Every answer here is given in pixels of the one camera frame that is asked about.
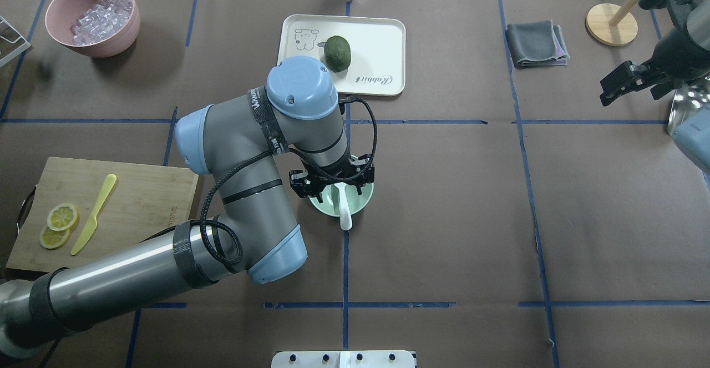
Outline light green bowl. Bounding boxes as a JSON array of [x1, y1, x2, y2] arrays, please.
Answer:
[[307, 183, 374, 217]]

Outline metal cup rack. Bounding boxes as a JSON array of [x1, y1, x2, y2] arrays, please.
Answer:
[[1, 16, 31, 67]]

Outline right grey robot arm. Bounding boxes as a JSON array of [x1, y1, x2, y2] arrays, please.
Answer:
[[600, 0, 709, 173]]

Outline lemon slice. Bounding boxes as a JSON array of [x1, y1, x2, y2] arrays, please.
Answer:
[[39, 226, 71, 250], [46, 203, 79, 231]]

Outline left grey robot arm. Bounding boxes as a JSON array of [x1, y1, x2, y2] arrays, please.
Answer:
[[2, 56, 374, 366]]

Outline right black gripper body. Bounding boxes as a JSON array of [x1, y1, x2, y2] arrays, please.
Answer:
[[599, 61, 680, 107]]

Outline lemon slice upper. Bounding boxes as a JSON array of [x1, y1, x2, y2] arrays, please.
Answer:
[[46, 203, 79, 231]]

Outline green avocado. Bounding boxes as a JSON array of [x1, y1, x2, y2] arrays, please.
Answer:
[[323, 35, 352, 73]]

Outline wooden stand with pole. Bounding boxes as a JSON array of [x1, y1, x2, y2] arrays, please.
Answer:
[[584, 0, 640, 47]]

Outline white rabbit tray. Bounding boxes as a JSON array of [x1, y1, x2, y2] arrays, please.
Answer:
[[277, 14, 406, 97]]

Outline lemon slice lower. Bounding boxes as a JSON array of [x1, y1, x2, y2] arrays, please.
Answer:
[[39, 226, 71, 250]]

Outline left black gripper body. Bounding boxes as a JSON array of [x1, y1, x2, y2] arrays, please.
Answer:
[[288, 156, 374, 202]]

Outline pink bowl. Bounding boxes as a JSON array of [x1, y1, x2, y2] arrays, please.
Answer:
[[45, 0, 140, 58]]

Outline white plastic spoon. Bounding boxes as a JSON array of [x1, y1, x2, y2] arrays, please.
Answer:
[[332, 183, 353, 231]]

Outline clear ice cubes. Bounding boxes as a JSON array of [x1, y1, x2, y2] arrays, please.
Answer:
[[70, 0, 134, 46]]

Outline grey folded cloth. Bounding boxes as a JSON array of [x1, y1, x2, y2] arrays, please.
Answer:
[[505, 21, 570, 69]]

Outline bamboo cutting board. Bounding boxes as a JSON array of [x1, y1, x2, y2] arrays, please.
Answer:
[[7, 157, 200, 274]]

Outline yellow plastic knife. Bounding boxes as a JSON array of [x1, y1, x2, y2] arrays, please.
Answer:
[[70, 173, 118, 256]]

